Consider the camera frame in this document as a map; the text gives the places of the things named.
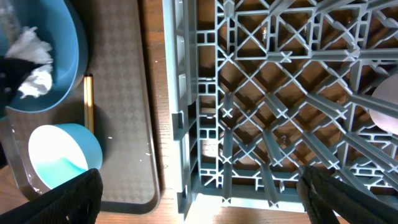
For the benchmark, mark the white tissue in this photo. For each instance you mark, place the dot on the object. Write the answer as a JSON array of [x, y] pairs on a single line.
[[30, 48]]

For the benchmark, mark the grey dishwasher rack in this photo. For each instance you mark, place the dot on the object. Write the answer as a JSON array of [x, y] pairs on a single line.
[[258, 90]]

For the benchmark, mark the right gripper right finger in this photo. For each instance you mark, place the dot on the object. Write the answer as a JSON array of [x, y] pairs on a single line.
[[323, 197]]

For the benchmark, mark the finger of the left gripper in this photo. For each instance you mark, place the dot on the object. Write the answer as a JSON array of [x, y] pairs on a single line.
[[14, 72]]

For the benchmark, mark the light blue bowl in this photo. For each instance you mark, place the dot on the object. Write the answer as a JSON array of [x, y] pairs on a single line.
[[60, 152]]

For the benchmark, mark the dark blue plate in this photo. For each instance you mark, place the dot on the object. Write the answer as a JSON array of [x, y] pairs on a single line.
[[59, 25]]

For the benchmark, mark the pink cup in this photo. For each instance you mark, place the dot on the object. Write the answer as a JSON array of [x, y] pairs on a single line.
[[386, 117]]

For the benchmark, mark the brown serving tray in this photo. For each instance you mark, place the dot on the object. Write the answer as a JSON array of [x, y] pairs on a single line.
[[111, 101]]

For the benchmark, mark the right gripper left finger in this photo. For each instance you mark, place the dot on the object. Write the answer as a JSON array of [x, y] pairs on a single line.
[[76, 201]]

